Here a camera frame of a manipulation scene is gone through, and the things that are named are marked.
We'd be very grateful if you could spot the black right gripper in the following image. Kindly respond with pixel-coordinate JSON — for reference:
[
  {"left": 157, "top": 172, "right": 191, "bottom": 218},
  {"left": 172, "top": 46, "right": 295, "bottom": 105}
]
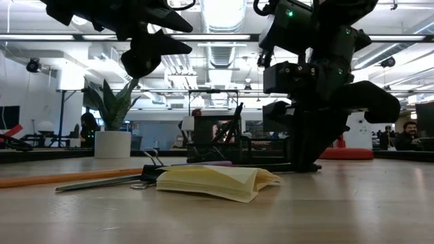
[{"left": 262, "top": 62, "right": 401, "bottom": 172}]

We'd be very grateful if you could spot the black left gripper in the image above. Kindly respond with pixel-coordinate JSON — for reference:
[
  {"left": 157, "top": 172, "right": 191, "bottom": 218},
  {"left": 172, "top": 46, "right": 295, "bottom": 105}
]
[{"left": 40, "top": 0, "right": 194, "bottom": 79}]

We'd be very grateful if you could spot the black marker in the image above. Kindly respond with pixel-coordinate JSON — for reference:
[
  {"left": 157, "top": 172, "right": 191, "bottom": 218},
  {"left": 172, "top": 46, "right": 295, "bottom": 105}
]
[{"left": 233, "top": 163, "right": 322, "bottom": 173}]

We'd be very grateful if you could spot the dark grey pen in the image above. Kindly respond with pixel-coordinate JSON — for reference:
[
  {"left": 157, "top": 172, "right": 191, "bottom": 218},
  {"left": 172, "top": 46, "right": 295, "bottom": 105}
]
[{"left": 212, "top": 102, "right": 244, "bottom": 143}]

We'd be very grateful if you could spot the black binder clip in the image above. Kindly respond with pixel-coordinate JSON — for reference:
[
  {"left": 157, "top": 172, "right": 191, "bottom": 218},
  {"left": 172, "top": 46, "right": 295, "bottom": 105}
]
[
  {"left": 140, "top": 148, "right": 167, "bottom": 182},
  {"left": 198, "top": 144, "right": 225, "bottom": 161}
]

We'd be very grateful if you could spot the purple highlighter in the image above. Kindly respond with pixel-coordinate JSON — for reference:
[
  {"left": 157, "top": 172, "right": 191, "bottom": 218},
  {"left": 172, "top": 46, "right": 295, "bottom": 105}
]
[{"left": 171, "top": 160, "right": 233, "bottom": 167}]

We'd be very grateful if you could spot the yellow sticky note pad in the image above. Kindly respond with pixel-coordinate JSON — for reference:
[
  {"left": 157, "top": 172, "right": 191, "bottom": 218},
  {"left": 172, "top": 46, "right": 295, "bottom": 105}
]
[{"left": 155, "top": 165, "right": 282, "bottom": 203}]

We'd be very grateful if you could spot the orange pencil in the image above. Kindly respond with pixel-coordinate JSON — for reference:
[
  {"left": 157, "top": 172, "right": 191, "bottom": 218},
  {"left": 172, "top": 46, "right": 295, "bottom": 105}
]
[{"left": 0, "top": 167, "right": 145, "bottom": 189}]

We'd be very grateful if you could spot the black mesh desk organizer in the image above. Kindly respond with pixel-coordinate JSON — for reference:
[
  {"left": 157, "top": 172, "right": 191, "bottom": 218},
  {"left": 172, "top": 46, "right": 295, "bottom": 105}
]
[{"left": 186, "top": 115, "right": 293, "bottom": 166}]

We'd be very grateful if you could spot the red desk lamp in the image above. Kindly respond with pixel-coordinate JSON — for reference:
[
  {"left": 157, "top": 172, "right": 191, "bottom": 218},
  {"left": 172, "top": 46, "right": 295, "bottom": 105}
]
[{"left": 318, "top": 134, "right": 374, "bottom": 161}]

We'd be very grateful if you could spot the black overhead crossbar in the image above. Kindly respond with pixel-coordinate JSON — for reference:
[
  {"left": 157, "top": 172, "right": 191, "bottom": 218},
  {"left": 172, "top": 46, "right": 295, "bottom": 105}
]
[{"left": 0, "top": 33, "right": 434, "bottom": 43}]

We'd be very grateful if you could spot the person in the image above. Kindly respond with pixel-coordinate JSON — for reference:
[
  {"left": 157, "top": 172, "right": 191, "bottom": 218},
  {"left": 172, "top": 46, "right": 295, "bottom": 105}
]
[
  {"left": 80, "top": 112, "right": 99, "bottom": 148},
  {"left": 178, "top": 107, "right": 204, "bottom": 150},
  {"left": 379, "top": 125, "right": 394, "bottom": 150},
  {"left": 394, "top": 121, "right": 425, "bottom": 152}
]

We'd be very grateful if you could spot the black computer monitor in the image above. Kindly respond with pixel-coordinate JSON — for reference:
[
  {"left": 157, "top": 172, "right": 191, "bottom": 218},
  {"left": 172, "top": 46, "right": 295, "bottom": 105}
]
[{"left": 415, "top": 101, "right": 434, "bottom": 133}]

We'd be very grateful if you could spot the green plant in white pot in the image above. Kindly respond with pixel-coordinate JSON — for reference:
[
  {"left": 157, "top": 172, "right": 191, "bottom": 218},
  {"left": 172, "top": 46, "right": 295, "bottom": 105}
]
[{"left": 83, "top": 78, "right": 142, "bottom": 159}]

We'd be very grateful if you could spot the white globe lamp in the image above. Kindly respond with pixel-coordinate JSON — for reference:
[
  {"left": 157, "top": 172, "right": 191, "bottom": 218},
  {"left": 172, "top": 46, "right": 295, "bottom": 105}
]
[{"left": 37, "top": 121, "right": 55, "bottom": 134}]

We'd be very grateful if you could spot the grey-green pen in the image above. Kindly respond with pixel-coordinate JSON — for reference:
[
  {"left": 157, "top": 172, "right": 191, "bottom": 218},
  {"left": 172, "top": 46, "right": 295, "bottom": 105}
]
[{"left": 55, "top": 174, "right": 143, "bottom": 193}]

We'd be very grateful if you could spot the red bar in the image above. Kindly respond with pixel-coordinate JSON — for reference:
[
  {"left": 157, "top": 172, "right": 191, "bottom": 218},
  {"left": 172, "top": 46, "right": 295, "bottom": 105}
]
[{"left": 0, "top": 124, "right": 25, "bottom": 140}]

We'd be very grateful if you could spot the black hoop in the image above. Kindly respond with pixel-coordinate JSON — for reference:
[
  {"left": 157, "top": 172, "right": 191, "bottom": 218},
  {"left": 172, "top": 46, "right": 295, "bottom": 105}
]
[{"left": 0, "top": 134, "right": 34, "bottom": 153}]

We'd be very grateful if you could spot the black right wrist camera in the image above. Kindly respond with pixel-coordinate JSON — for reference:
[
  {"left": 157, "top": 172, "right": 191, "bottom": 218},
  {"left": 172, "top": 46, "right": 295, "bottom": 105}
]
[{"left": 262, "top": 62, "right": 319, "bottom": 95}]

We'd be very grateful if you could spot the black aluminium table frame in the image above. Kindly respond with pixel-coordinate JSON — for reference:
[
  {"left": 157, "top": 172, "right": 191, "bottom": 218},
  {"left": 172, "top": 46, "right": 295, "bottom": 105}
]
[{"left": 0, "top": 148, "right": 434, "bottom": 163}]

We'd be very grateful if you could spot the dark wall screen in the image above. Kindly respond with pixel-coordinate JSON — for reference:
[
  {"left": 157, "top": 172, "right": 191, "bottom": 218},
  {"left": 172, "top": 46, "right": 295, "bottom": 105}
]
[{"left": 0, "top": 105, "right": 20, "bottom": 130}]

